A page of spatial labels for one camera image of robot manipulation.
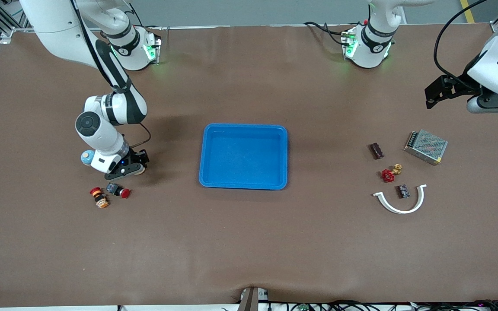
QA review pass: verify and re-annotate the black emergency stop red button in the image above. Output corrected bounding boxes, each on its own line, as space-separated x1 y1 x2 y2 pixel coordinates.
105 182 131 199

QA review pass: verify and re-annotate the orange red push button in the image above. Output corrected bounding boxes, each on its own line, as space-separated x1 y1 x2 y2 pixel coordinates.
89 187 110 209

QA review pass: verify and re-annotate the metal mesh power supply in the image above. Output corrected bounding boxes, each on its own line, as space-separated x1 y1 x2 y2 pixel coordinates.
404 129 448 166

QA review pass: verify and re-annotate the blue plastic tray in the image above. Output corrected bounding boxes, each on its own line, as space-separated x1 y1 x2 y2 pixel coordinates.
199 124 288 190

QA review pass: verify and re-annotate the white half-round pipe clamp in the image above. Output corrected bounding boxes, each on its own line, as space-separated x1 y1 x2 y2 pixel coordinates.
373 184 428 215

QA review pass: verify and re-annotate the brown table cover mat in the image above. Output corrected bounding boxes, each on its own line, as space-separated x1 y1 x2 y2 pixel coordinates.
0 24 498 308

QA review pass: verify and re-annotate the brown table edge bracket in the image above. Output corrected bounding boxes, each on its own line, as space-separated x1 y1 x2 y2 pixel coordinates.
238 287 269 311

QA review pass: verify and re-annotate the black cable bundle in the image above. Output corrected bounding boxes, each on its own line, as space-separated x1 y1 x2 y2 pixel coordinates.
271 299 498 311

